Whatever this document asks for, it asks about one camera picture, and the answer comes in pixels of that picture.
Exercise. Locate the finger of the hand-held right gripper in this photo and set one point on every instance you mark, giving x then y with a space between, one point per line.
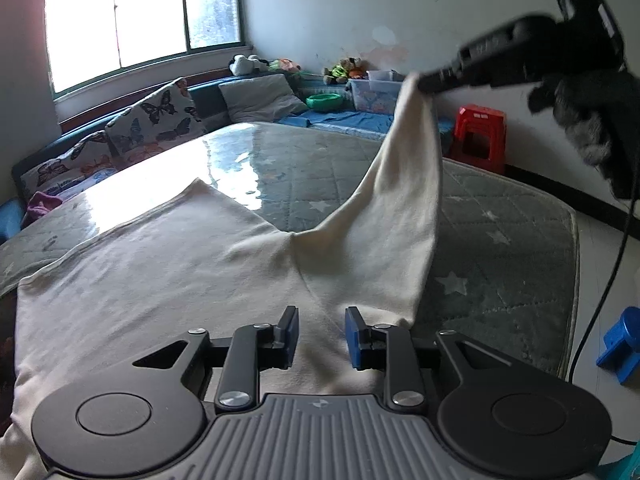
492 57

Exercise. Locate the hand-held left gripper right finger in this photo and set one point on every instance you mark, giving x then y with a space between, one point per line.
354 336

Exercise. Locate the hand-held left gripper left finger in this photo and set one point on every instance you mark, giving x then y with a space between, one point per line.
290 331

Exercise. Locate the cream shirt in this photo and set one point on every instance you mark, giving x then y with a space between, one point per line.
175 270

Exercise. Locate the person's right hand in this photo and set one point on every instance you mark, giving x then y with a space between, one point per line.
575 105

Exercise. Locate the red plastic stool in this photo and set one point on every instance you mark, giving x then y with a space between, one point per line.
480 135

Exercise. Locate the small clear plastic box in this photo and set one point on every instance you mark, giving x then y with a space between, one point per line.
386 75

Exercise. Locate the clear printed storage box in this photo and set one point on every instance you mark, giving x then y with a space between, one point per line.
372 97

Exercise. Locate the brown plush toy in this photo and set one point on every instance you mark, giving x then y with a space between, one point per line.
344 70

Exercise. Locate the blue floor mat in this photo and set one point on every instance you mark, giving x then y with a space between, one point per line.
345 120

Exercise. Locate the grey star-print mattress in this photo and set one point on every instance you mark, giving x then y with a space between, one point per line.
325 170

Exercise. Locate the green plastic basin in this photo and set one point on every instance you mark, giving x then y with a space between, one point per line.
324 101

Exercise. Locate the orange and green plush toy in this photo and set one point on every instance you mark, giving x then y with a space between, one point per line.
286 65

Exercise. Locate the grey pillow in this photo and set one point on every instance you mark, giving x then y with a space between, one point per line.
260 97

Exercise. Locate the black and white plush toy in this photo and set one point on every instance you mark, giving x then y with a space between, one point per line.
246 65

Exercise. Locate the butterfly print pillow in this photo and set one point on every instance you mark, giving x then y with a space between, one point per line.
155 120
70 165

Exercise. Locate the dark blue sofa bench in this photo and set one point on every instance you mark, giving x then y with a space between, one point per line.
205 91

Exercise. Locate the blue plastic stool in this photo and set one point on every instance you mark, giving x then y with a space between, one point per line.
622 345

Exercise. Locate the purple cloth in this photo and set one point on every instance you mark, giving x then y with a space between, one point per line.
42 206

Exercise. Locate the teal plastic object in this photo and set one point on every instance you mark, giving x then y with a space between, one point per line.
622 465

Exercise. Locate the window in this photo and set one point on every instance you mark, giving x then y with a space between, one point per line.
145 15

